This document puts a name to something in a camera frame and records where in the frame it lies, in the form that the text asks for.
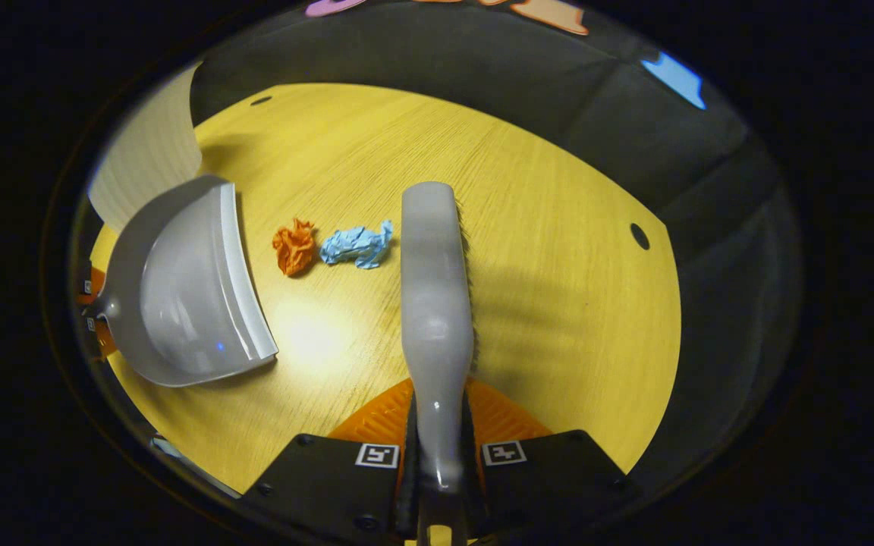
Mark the white ribbed garbage bin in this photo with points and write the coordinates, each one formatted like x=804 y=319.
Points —
x=149 y=152

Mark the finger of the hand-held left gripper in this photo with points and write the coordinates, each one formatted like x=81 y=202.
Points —
x=100 y=337
x=90 y=284

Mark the blue paper ball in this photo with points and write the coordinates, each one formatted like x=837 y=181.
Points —
x=357 y=244

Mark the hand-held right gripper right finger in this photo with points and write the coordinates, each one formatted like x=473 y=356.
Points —
x=551 y=478

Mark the grey plastic dustpan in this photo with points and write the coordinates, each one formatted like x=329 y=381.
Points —
x=179 y=303

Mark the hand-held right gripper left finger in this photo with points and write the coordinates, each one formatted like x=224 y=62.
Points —
x=331 y=485

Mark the orange paper ball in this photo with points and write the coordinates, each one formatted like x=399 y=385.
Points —
x=294 y=249

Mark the small grey broom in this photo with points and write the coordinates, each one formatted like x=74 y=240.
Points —
x=433 y=288

